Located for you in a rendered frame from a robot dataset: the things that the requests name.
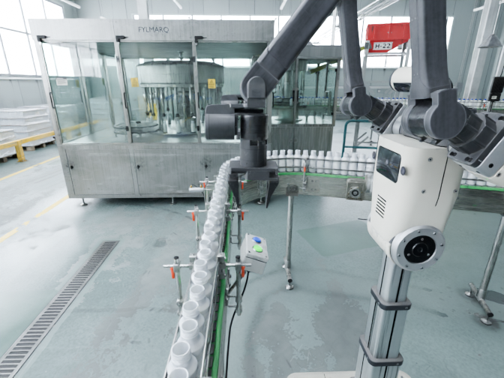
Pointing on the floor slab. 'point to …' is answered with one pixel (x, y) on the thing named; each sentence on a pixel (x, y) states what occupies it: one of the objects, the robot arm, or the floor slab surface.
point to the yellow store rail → (22, 143)
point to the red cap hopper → (374, 37)
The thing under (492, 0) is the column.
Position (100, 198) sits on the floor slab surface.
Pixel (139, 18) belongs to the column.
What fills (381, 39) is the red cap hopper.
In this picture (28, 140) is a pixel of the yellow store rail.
